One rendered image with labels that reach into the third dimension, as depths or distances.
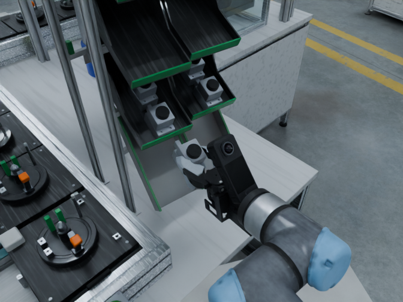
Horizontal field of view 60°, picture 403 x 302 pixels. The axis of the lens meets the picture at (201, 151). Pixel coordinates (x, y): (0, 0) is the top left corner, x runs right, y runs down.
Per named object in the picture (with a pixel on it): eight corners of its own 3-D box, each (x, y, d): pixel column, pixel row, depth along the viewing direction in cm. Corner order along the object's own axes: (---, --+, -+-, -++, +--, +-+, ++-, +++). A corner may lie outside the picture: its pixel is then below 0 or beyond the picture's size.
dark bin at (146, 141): (191, 129, 83) (198, 114, 76) (141, 151, 77) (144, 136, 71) (135, 41, 90) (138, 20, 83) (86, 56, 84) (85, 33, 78)
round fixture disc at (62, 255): (109, 241, 85) (108, 237, 84) (56, 280, 78) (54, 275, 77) (80, 208, 93) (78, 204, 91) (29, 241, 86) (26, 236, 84)
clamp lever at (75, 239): (83, 249, 81) (83, 239, 75) (75, 254, 80) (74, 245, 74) (74, 236, 82) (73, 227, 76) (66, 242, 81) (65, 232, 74)
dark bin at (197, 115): (233, 103, 90) (243, 87, 84) (191, 121, 85) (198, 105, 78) (179, 24, 97) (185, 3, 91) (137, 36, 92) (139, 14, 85)
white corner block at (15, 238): (29, 245, 87) (23, 236, 84) (10, 257, 85) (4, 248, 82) (20, 233, 89) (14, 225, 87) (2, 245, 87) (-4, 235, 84)
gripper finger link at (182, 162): (170, 183, 72) (202, 201, 66) (165, 159, 69) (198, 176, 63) (181, 175, 74) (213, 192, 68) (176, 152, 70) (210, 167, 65)
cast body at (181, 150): (203, 172, 75) (211, 159, 69) (186, 181, 73) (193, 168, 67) (183, 140, 77) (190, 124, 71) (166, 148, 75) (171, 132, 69)
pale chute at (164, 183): (197, 189, 95) (204, 188, 91) (155, 211, 90) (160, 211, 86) (155, 93, 94) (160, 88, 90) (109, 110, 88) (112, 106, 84)
